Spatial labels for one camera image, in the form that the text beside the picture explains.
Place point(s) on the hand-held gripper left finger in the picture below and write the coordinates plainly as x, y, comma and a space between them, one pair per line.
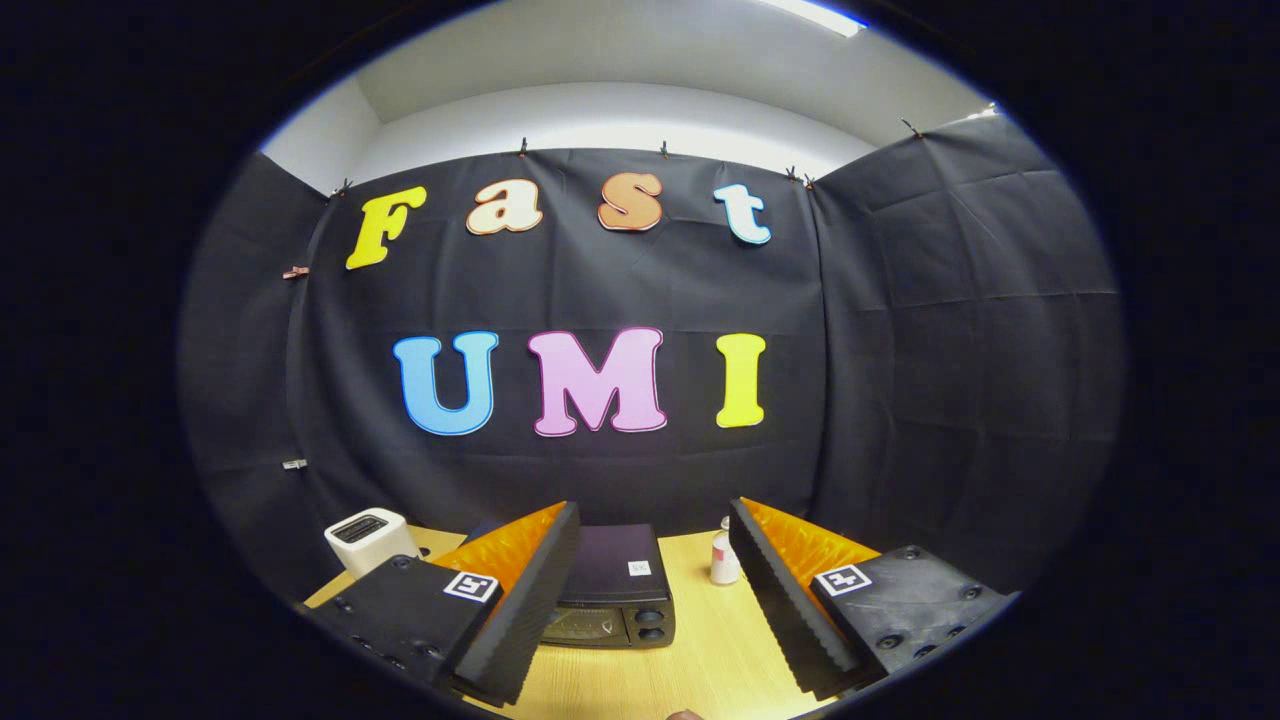
530, 610

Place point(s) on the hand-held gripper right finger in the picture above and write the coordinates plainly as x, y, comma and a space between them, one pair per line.
775, 600

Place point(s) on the black toaster oven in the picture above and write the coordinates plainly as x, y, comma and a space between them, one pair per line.
615, 570

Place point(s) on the white toaster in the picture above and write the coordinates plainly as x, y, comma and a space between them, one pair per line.
365, 545

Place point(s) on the clear plastic bottle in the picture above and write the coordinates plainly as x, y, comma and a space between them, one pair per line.
724, 565

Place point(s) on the row of black cloth clips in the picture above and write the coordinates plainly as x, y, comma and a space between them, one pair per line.
522, 147

